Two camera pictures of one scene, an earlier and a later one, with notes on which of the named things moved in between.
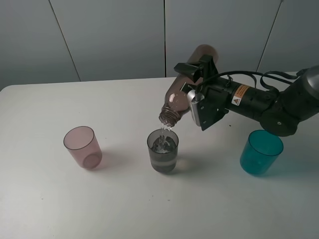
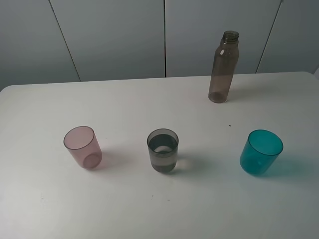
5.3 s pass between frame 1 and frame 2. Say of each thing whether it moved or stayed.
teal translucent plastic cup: stayed
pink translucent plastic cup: stayed
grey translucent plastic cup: stayed
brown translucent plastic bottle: moved
